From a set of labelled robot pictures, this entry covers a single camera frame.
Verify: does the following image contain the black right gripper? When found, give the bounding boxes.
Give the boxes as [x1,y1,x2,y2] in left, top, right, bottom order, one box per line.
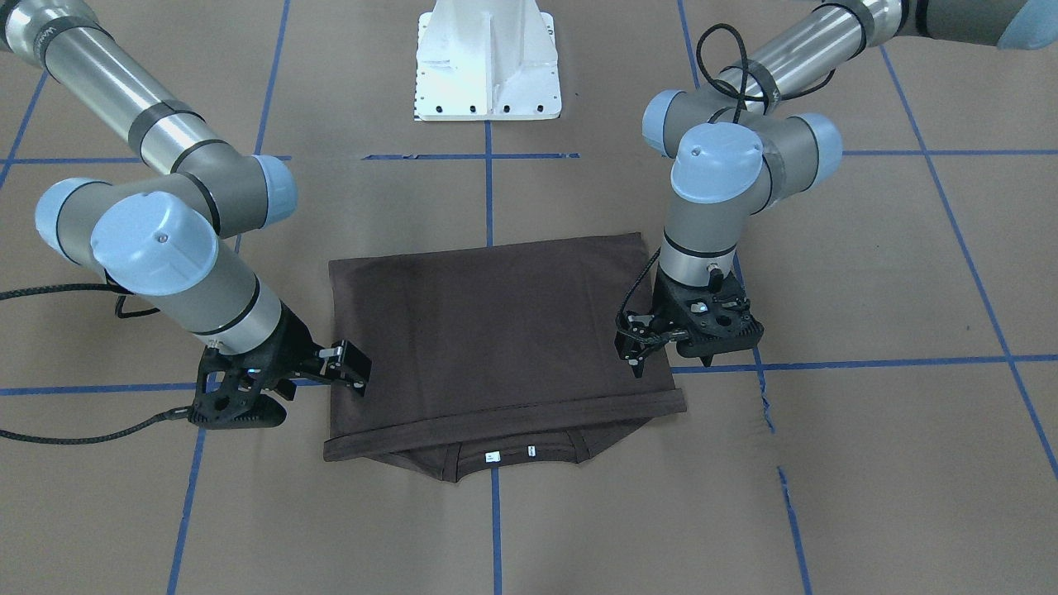
[245,305,373,402]

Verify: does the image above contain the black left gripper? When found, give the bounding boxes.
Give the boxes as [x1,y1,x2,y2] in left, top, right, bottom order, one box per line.
[613,271,715,378]

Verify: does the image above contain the brown t-shirt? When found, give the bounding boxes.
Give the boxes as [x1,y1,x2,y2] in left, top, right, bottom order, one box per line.
[322,233,687,483]

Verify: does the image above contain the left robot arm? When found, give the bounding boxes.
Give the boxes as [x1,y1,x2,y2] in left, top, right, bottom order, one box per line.
[615,1,1056,378]

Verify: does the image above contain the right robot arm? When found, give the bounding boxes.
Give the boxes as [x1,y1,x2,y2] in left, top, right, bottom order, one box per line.
[2,1,371,398]

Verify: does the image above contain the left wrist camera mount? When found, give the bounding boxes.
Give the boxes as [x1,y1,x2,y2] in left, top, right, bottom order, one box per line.
[676,268,765,359]

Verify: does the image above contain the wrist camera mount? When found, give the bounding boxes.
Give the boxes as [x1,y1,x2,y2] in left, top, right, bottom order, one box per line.
[676,268,765,359]
[188,346,287,430]

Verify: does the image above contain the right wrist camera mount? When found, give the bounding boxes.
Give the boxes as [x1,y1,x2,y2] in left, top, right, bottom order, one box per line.
[188,346,287,430]

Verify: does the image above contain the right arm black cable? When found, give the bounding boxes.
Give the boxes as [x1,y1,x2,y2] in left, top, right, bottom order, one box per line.
[0,281,199,445]

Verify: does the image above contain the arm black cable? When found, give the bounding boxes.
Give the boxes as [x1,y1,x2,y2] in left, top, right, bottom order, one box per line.
[615,21,840,348]
[0,281,199,445]

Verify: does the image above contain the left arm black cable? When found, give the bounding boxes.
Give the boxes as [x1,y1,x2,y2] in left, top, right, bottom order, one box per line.
[615,21,840,348]

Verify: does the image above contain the white pedestal column base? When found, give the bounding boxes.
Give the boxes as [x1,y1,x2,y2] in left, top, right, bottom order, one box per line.
[413,1,563,121]

